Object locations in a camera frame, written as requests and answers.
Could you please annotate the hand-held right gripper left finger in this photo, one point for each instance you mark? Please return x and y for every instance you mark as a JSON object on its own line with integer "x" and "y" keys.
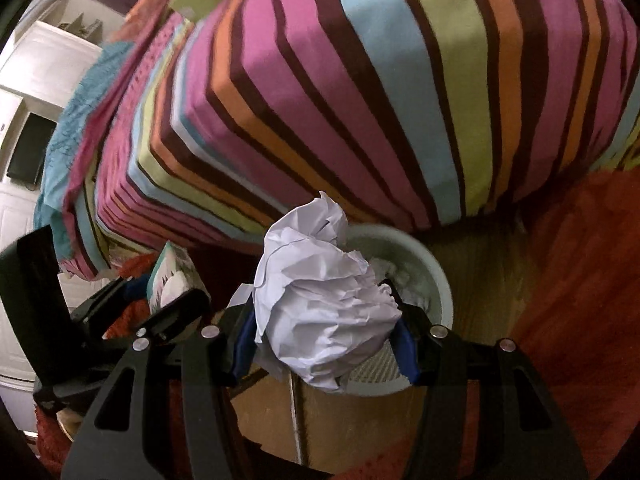
{"x": 245, "y": 345}

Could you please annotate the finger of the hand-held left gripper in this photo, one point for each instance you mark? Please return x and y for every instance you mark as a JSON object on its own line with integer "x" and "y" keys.
{"x": 107, "y": 297}
{"x": 182, "y": 310}

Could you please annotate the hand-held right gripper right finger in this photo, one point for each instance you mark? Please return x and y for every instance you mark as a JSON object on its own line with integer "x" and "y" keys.
{"x": 406, "y": 352}

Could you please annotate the green white patterned box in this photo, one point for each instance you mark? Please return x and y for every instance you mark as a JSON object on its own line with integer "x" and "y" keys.
{"x": 172, "y": 272}

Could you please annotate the white mesh wastebasket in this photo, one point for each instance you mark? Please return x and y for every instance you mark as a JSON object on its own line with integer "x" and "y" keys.
{"x": 425, "y": 275}

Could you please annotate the large white paper ball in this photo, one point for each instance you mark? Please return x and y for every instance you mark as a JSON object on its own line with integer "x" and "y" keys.
{"x": 325, "y": 310}

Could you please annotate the blue and orange quilt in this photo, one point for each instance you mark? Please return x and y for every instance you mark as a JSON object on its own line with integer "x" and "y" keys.
{"x": 70, "y": 170}

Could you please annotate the black television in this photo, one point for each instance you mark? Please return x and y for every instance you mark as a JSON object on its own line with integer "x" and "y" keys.
{"x": 30, "y": 150}

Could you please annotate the red shaggy rug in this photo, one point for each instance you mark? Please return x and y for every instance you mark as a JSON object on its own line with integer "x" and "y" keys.
{"x": 575, "y": 285}

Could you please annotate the white wardrobe unit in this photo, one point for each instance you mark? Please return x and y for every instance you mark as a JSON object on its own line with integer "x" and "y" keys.
{"x": 30, "y": 75}

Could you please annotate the bed with striped sheet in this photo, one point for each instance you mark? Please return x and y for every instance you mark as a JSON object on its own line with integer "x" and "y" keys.
{"x": 375, "y": 100}

